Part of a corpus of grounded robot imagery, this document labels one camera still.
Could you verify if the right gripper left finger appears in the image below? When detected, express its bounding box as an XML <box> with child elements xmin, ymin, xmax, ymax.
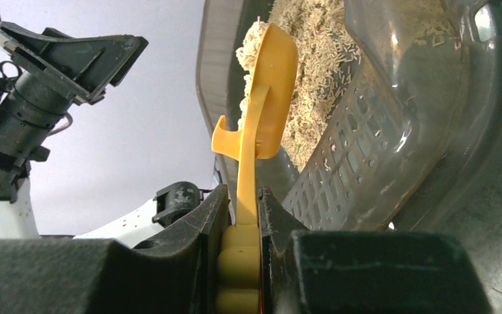
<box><xmin>0</xmin><ymin>184</ymin><xmax>229</xmax><ymax>313</ymax></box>

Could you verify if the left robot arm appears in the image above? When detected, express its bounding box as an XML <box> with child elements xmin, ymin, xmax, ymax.
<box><xmin>0</xmin><ymin>1</ymin><xmax>214</xmax><ymax>238</ymax></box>

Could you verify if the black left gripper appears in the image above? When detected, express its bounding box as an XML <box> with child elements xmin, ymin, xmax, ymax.
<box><xmin>0</xmin><ymin>22</ymin><xmax>148</xmax><ymax>161</ymax></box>

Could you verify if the yellow litter scoop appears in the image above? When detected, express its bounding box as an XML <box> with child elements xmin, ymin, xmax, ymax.
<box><xmin>211</xmin><ymin>24</ymin><xmax>299</xmax><ymax>313</ymax></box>

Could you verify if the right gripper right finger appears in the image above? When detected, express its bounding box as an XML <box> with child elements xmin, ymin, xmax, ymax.
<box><xmin>258</xmin><ymin>188</ymin><xmax>493</xmax><ymax>313</ymax></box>

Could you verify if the beige cat litter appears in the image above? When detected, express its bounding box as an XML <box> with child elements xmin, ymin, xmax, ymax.
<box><xmin>235</xmin><ymin>1</ymin><xmax>363</xmax><ymax>171</ymax></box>

